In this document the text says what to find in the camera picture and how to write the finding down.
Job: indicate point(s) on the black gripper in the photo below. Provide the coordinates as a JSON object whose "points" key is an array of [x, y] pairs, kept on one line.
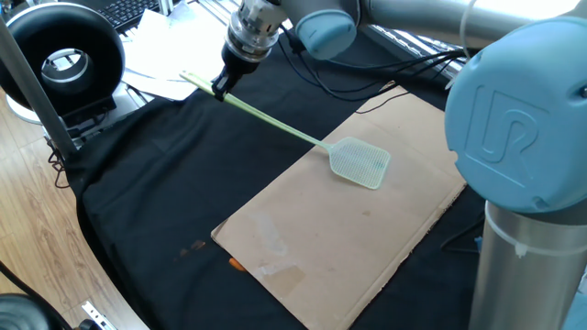
{"points": [[238, 66]]}

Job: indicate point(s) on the pale green plastic flyswatter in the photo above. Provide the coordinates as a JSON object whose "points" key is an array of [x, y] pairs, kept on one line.
{"points": [[275, 120]]}

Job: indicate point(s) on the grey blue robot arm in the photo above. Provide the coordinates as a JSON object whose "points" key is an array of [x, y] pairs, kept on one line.
{"points": [[518, 128]]}

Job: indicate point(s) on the large white paper sheet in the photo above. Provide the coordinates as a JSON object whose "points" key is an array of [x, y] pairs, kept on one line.
{"points": [[183, 46]]}

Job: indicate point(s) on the short aluminium profile stub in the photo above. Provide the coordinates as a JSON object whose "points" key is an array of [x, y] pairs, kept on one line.
{"points": [[166, 5]]}

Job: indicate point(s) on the black table cloth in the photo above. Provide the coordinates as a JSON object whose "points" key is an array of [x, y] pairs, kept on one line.
{"points": [[160, 183]]}

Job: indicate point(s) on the black computer keyboard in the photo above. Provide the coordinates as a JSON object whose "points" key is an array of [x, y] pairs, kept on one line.
{"points": [[128, 11]]}

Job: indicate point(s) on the small orange piece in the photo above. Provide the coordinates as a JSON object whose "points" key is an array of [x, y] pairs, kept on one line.
{"points": [[237, 264]]}

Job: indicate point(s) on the brown cardboard sheet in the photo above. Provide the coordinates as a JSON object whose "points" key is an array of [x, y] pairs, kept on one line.
{"points": [[344, 238]]}

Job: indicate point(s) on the white round stand base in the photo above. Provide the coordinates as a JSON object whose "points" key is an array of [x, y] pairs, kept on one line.
{"points": [[20, 114]]}

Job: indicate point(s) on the black round device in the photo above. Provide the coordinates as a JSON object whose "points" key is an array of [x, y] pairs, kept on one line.
{"points": [[23, 316]]}

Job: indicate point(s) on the aluminium table edge rail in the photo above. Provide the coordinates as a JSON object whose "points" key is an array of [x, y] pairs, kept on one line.
{"points": [[403, 41]]}

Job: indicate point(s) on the grey aluminium post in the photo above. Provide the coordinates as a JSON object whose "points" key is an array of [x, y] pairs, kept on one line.
{"points": [[32, 91]]}

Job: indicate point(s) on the white metal bracket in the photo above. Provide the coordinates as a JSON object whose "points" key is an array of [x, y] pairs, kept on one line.
{"points": [[94, 314]]}

